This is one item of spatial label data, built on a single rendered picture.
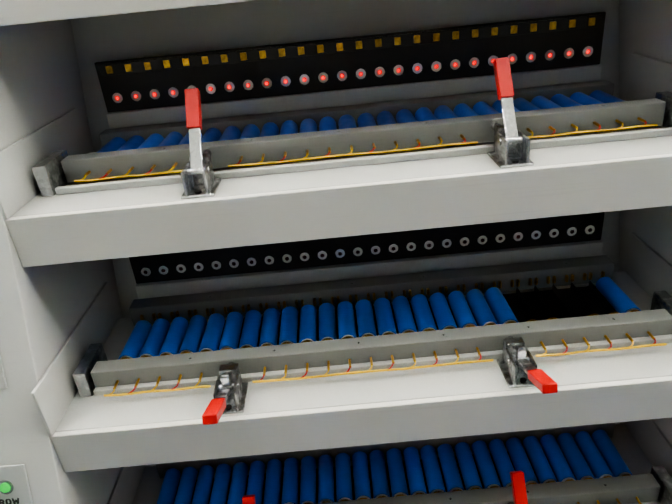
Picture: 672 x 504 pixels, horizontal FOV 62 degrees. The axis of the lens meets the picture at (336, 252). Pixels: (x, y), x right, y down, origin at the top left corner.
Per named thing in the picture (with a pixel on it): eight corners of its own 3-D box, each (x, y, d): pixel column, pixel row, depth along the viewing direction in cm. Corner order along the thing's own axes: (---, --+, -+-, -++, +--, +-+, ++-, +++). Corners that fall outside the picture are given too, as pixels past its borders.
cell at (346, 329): (353, 313, 63) (357, 348, 57) (337, 315, 63) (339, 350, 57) (352, 300, 62) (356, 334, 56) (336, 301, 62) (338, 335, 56)
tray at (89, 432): (721, 413, 51) (746, 327, 47) (64, 473, 52) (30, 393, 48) (617, 298, 69) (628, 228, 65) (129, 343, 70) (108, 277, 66)
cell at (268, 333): (281, 320, 63) (277, 356, 57) (264, 322, 63) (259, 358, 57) (278, 306, 62) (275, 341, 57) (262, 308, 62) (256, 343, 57)
